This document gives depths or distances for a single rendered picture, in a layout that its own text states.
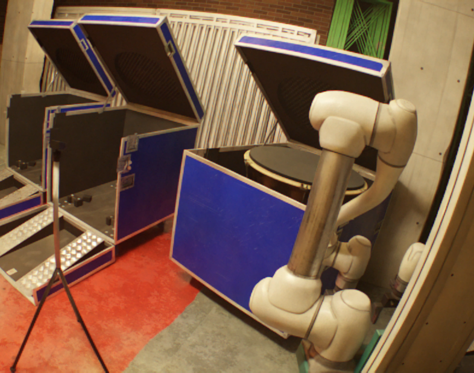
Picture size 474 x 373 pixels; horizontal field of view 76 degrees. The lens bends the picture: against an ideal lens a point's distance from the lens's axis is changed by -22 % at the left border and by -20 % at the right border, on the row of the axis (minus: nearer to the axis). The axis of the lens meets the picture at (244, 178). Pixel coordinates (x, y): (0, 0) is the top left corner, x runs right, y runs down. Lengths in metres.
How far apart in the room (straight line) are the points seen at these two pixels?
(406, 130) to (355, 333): 0.60
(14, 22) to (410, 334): 5.28
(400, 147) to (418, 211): 2.09
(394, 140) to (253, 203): 1.14
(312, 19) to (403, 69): 2.46
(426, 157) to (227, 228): 1.68
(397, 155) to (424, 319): 0.47
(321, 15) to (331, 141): 4.21
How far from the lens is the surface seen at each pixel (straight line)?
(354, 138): 1.02
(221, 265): 2.28
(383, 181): 1.13
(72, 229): 3.06
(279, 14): 5.27
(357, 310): 1.10
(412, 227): 3.15
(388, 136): 1.03
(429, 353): 1.20
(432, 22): 3.04
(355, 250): 1.35
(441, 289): 1.01
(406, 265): 1.52
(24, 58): 5.06
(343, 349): 1.16
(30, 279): 2.58
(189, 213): 2.38
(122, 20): 2.73
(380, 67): 1.94
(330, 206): 1.05
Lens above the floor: 1.57
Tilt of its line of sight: 18 degrees down
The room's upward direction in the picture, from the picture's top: 12 degrees clockwise
